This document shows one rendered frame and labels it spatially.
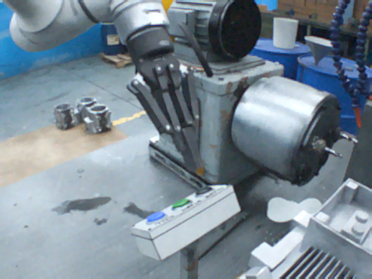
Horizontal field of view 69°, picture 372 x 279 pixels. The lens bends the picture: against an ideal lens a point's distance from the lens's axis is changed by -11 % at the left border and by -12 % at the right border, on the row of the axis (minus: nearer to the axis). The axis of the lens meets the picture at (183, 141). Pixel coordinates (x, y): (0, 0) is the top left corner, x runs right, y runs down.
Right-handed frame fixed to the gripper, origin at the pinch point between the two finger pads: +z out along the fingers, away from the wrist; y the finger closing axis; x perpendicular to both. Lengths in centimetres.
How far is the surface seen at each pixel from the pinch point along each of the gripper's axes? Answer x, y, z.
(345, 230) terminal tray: -23.0, 2.9, 15.5
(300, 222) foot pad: -13.8, 5.2, 15.8
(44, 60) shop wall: 494, 108, -202
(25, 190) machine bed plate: 65, -23, -2
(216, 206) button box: -3.5, -1.2, 9.9
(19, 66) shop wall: 493, 60, -202
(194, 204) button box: -3.0, -4.6, 7.9
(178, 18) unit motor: 20.1, 25.5, -32.0
